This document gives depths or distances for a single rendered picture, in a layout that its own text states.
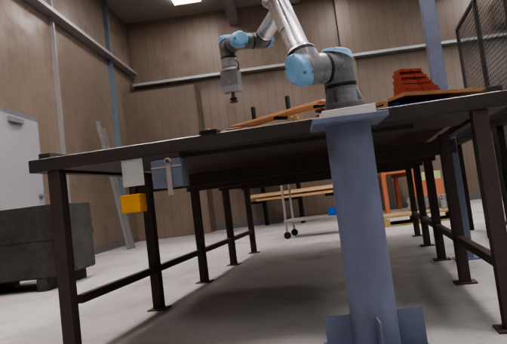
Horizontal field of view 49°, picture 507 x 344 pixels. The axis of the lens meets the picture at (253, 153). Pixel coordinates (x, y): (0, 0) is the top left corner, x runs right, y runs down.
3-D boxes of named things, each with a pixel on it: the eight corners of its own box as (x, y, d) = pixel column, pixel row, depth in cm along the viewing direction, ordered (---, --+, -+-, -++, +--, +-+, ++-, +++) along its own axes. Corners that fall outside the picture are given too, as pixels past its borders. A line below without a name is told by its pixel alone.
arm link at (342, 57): (363, 79, 207) (357, 44, 207) (334, 81, 201) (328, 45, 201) (344, 85, 217) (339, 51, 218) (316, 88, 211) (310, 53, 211)
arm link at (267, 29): (310, -37, 225) (263, 35, 266) (287, -38, 220) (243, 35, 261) (319, -14, 221) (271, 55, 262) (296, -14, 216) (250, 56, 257)
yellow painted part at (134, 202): (140, 211, 239) (135, 158, 241) (121, 213, 241) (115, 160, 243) (148, 210, 247) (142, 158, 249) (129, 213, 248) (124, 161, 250)
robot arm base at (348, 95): (369, 104, 202) (365, 78, 202) (329, 110, 201) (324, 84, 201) (360, 109, 217) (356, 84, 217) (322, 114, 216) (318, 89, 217)
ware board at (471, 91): (487, 90, 284) (487, 87, 284) (404, 96, 268) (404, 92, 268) (428, 109, 331) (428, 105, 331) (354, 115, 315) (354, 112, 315)
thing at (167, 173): (182, 193, 234) (178, 151, 236) (152, 197, 237) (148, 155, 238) (191, 193, 245) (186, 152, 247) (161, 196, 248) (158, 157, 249)
